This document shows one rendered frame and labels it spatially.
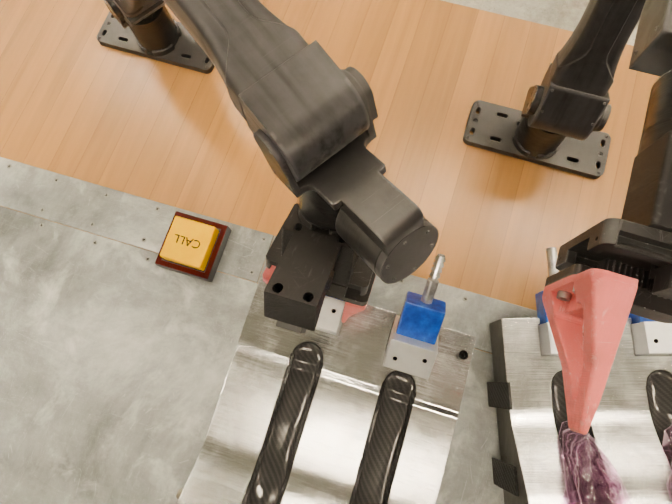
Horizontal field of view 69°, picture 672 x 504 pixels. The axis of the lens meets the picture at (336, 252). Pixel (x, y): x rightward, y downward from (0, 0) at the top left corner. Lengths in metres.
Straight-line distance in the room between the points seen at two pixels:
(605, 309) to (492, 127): 0.53
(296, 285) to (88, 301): 0.43
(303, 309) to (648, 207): 0.23
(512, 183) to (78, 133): 0.65
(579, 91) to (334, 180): 0.35
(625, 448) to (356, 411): 0.30
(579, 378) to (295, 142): 0.22
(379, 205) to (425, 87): 0.46
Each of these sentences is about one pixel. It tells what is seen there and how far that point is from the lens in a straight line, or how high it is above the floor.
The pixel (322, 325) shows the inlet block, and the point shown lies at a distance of 0.54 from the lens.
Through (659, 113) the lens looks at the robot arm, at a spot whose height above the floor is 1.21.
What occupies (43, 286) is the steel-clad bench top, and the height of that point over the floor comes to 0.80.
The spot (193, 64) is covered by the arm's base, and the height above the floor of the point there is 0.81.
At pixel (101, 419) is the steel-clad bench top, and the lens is 0.74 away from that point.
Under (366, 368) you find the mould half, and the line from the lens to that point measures 0.56.
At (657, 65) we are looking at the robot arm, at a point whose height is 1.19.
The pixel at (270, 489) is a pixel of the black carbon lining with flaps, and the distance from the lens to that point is 0.59.
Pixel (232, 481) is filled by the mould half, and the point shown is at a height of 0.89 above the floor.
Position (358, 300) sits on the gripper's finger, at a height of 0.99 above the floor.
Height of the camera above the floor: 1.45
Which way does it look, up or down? 75 degrees down
